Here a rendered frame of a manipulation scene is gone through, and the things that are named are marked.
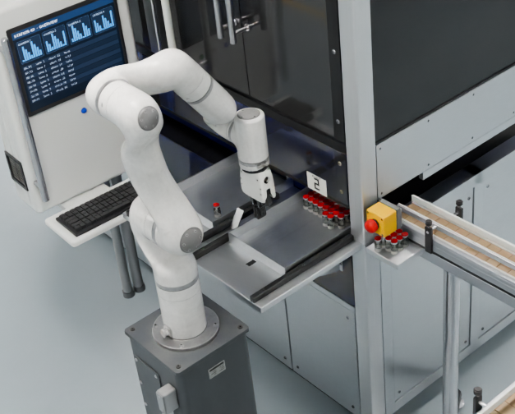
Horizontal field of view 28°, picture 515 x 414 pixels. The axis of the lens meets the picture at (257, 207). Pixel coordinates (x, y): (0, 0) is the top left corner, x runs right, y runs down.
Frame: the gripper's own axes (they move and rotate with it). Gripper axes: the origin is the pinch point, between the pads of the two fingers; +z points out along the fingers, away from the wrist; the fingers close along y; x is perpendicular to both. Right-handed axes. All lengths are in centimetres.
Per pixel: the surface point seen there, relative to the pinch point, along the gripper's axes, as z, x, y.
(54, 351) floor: 110, 25, 115
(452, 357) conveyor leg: 64, -44, -34
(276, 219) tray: 22.1, -19.3, 17.7
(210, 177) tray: 22, -20, 53
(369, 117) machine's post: -20.8, -32.3, -12.4
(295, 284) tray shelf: 22.3, -1.9, -10.3
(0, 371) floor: 110, 47, 120
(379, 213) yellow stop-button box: 7.1, -28.7, -18.9
